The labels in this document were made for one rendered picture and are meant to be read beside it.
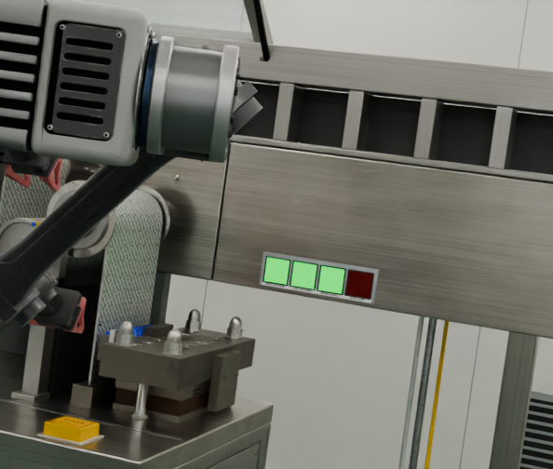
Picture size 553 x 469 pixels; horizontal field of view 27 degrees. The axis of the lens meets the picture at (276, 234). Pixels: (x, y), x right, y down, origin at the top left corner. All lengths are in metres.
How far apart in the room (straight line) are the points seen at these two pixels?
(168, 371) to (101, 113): 1.06
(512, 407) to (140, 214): 0.87
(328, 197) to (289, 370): 2.57
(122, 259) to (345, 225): 0.46
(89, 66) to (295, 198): 1.33
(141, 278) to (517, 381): 0.81
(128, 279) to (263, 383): 2.68
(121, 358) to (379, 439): 2.77
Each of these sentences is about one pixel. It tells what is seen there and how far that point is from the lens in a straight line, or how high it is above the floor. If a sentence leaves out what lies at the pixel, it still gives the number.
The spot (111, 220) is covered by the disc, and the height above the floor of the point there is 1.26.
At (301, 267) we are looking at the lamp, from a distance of 2.42.
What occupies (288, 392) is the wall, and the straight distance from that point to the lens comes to 4.94.
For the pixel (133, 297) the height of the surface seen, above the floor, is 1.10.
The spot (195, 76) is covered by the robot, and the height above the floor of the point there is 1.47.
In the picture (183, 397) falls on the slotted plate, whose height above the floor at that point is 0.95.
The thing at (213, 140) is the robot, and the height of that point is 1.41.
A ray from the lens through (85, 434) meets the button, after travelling 2.00.
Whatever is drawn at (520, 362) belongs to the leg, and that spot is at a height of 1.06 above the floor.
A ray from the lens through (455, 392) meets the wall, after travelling 4.76.
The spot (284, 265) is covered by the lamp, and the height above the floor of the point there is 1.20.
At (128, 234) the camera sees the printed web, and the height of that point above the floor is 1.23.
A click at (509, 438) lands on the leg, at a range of 2.53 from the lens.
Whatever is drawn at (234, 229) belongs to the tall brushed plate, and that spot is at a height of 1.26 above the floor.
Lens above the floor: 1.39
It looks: 3 degrees down
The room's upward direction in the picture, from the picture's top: 8 degrees clockwise
